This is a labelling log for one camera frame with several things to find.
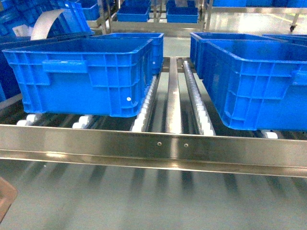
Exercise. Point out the beige plastic scoop tray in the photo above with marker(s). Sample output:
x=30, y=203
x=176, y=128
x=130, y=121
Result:
x=8, y=194

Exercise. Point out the stainless steel roller shelf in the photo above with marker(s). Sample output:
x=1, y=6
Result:
x=178, y=129

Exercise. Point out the blue bin front left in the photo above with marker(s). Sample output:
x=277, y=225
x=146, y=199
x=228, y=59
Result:
x=87, y=76

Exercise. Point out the blue bin rear middle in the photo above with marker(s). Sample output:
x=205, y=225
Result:
x=201, y=42

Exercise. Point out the blue bin front middle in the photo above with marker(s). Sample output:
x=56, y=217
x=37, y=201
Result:
x=258, y=85

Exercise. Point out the tilted blue bin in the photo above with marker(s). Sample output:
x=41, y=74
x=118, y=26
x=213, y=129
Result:
x=18, y=17

